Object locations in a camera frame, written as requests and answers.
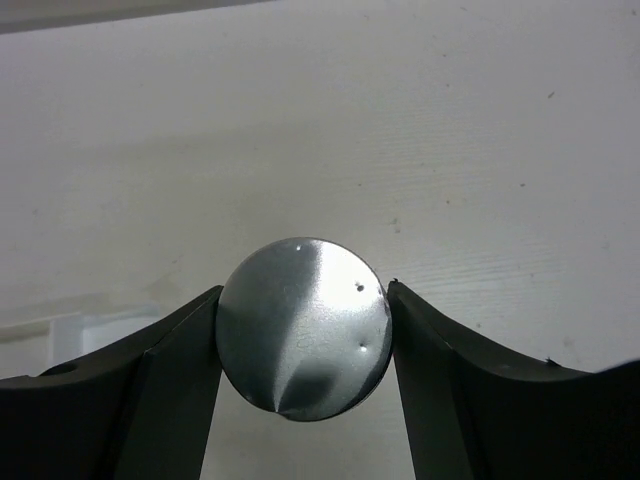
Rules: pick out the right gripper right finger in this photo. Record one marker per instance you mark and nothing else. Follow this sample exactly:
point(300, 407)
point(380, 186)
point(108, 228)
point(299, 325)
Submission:
point(475, 409)

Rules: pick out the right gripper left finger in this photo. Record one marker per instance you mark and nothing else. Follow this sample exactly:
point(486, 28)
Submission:
point(139, 408)

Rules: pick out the silver-lid jar blue label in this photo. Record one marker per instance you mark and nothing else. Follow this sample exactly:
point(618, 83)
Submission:
point(304, 329)

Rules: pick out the white three-compartment tray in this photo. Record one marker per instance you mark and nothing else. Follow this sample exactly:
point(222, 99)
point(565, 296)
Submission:
point(38, 336)

